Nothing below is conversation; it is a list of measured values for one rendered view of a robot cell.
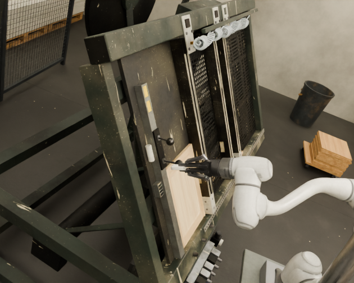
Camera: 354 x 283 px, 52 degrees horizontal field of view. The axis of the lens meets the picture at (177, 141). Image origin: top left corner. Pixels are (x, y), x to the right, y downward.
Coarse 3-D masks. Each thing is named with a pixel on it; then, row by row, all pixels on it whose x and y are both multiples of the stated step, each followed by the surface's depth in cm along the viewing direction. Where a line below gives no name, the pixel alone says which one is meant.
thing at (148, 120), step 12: (144, 84) 162; (144, 96) 162; (144, 108) 164; (144, 120) 166; (156, 156) 172; (156, 168) 175; (156, 180) 178; (168, 180) 181; (168, 192) 181; (168, 204) 181; (168, 216) 184; (168, 228) 187; (180, 240) 192; (180, 252) 192
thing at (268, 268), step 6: (264, 264) 220; (270, 264) 217; (276, 264) 219; (264, 270) 216; (270, 270) 213; (282, 270) 216; (264, 276) 211; (270, 276) 210; (264, 282) 207; (270, 282) 206
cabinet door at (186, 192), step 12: (180, 156) 198; (192, 156) 212; (168, 168) 185; (180, 180) 198; (192, 180) 212; (180, 192) 198; (192, 192) 212; (180, 204) 198; (192, 204) 212; (180, 216) 198; (192, 216) 211; (180, 228) 197; (192, 228) 211
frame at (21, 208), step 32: (64, 128) 272; (128, 128) 411; (0, 160) 226; (96, 160) 354; (0, 192) 206; (0, 224) 260; (32, 224) 195; (64, 224) 210; (64, 256) 193; (96, 256) 191; (160, 256) 250
